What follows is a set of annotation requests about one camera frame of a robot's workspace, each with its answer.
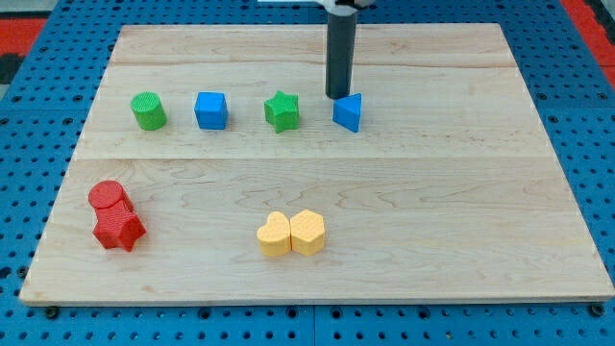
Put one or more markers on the yellow hexagon block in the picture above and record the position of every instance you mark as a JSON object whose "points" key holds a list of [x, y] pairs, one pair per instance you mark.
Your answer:
{"points": [[307, 232]]}

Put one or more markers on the blue triangle block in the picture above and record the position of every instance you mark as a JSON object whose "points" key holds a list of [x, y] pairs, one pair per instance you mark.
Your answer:
{"points": [[347, 112]]}

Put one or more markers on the green star block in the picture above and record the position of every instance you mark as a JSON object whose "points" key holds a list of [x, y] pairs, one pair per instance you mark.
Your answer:
{"points": [[282, 111]]}

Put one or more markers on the yellow heart block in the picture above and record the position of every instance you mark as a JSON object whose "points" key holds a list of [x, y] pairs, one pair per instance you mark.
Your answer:
{"points": [[274, 236]]}

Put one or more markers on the wooden board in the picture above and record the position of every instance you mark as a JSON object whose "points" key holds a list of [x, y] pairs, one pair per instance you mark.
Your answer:
{"points": [[449, 193]]}

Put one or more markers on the blue cube block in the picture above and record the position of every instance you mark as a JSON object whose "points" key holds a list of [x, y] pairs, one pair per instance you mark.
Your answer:
{"points": [[211, 111]]}

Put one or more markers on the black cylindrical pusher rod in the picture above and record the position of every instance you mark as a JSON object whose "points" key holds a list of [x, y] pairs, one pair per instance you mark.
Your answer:
{"points": [[341, 35]]}

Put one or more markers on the green cylinder block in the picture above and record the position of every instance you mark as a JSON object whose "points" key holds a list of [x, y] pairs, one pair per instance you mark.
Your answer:
{"points": [[148, 111]]}

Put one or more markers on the red star block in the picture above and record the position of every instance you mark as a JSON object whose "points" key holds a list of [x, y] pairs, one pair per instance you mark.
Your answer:
{"points": [[118, 227]]}

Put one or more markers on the red cylinder block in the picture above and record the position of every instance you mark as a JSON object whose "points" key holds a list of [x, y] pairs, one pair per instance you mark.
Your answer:
{"points": [[106, 194]]}

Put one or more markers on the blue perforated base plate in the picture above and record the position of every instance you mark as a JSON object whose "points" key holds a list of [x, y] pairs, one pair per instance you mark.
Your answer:
{"points": [[44, 110]]}

